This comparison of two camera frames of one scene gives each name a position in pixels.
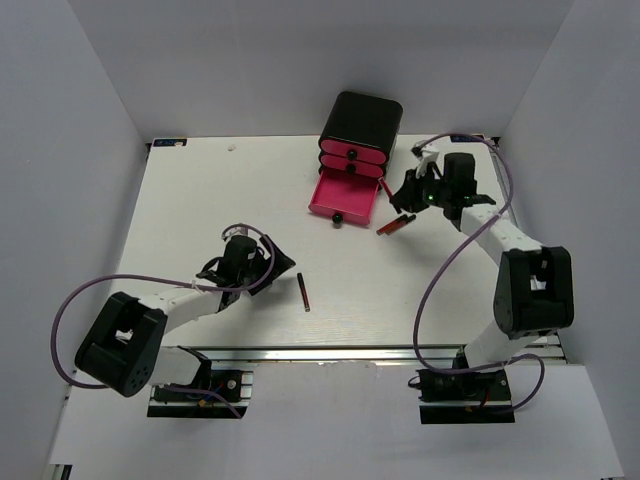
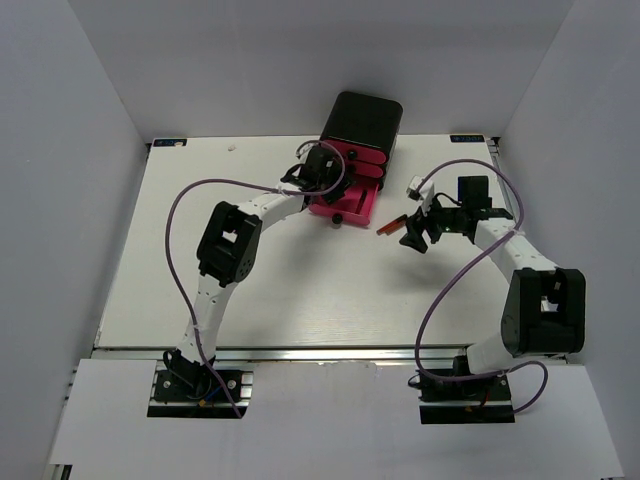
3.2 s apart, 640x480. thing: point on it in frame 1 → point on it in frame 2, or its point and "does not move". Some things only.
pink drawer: x=352 y=151 does not move
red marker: x=401 y=221 does not move
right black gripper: x=406 y=197 → x=415 y=227
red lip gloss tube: x=385 y=186 → x=361 y=201
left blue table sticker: x=170 y=142 does not move
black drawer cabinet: x=364 y=119 does not move
